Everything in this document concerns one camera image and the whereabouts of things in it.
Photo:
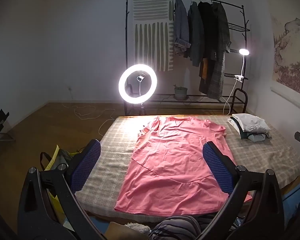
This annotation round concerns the grey folded garment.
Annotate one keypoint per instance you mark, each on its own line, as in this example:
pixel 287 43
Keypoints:
pixel 252 122

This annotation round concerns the black coat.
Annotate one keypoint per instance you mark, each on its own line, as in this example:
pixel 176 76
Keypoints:
pixel 207 25

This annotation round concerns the green striped hanging cloth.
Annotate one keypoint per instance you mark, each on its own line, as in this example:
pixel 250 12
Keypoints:
pixel 152 30

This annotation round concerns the denim jacket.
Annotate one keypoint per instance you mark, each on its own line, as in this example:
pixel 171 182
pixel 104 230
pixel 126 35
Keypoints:
pixel 181 25

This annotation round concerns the pink t-shirt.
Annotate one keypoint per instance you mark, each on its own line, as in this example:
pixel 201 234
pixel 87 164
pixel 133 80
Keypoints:
pixel 170 160

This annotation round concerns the black metal frame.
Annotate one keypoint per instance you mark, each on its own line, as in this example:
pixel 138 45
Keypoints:
pixel 245 100

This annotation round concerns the beige plaid blanket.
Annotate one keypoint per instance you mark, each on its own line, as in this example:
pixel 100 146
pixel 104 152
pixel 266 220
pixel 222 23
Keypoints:
pixel 260 155

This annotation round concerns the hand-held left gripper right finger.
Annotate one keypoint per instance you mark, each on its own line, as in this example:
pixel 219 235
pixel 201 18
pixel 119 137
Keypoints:
pixel 217 166

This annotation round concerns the white folded garment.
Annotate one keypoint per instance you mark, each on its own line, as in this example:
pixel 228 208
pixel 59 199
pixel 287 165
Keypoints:
pixel 234 125

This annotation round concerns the light blue folded garment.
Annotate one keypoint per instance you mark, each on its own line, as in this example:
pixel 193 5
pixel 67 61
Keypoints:
pixel 258 136

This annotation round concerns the yellow bag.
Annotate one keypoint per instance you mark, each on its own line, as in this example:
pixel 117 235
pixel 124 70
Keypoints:
pixel 55 155

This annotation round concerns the person's striped clothing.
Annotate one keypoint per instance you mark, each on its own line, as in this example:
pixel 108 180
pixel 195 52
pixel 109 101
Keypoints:
pixel 175 227

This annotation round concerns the orange garment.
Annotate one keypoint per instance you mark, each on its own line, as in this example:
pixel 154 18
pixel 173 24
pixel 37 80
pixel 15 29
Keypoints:
pixel 204 68

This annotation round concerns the landscape wall painting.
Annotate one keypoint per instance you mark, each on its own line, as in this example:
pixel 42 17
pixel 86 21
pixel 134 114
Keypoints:
pixel 292 55

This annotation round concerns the phone holder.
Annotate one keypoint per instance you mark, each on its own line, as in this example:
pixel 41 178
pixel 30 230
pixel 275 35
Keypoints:
pixel 140 77

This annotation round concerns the potted plant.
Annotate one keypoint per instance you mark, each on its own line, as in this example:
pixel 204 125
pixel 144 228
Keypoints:
pixel 181 93

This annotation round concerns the beige object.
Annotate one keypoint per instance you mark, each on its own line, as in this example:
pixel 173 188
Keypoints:
pixel 117 231

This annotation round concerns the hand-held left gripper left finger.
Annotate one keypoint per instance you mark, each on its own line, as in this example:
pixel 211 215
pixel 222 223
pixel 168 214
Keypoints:
pixel 86 165

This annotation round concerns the black metal clothes rack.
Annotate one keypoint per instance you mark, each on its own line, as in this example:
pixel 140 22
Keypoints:
pixel 127 55

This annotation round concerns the blue plastic sheet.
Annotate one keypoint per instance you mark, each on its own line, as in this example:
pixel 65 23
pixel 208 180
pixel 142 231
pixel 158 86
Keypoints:
pixel 293 193

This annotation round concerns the dark green blazer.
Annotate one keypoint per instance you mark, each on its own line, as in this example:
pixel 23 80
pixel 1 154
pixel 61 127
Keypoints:
pixel 195 35

